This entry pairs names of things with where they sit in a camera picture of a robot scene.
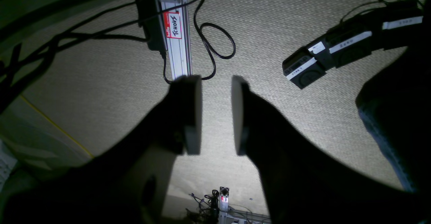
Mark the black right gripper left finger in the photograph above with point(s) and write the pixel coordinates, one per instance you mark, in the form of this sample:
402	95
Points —
141	163

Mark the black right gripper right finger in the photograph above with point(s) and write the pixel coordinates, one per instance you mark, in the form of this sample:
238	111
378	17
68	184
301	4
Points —
283	156

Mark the black power adapter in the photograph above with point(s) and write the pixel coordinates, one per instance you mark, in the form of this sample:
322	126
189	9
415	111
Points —
151	23

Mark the aluminium frame rail with label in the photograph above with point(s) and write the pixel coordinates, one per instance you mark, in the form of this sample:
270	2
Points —
177	35

